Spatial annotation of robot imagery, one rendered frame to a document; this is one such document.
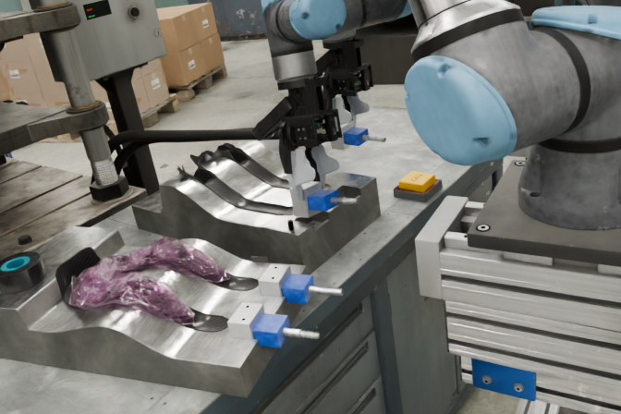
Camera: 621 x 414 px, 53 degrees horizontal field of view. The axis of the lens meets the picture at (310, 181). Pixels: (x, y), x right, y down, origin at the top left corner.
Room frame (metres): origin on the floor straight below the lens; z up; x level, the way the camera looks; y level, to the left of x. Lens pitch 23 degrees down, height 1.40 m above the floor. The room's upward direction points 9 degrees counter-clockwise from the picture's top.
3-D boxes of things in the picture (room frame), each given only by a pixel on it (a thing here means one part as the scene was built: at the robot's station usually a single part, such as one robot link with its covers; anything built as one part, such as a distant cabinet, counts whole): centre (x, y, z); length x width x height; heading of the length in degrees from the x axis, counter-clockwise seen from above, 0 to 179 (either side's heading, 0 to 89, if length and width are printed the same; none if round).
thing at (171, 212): (1.23, 0.14, 0.87); 0.50 x 0.26 x 0.14; 49
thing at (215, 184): (1.21, 0.13, 0.92); 0.35 x 0.16 x 0.09; 49
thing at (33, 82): (5.22, 1.73, 0.47); 1.22 x 0.80 x 0.94; 64
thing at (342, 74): (1.31, -0.11, 1.09); 0.09 x 0.08 x 0.12; 49
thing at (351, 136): (1.30, -0.13, 0.93); 0.13 x 0.05 x 0.05; 49
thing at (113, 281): (0.91, 0.31, 0.90); 0.26 x 0.18 x 0.08; 66
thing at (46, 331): (0.90, 0.31, 0.86); 0.50 x 0.26 x 0.11; 66
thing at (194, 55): (6.16, 1.36, 0.37); 1.20 x 0.82 x 0.74; 68
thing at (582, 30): (0.65, -0.32, 1.20); 0.13 x 0.12 x 0.14; 112
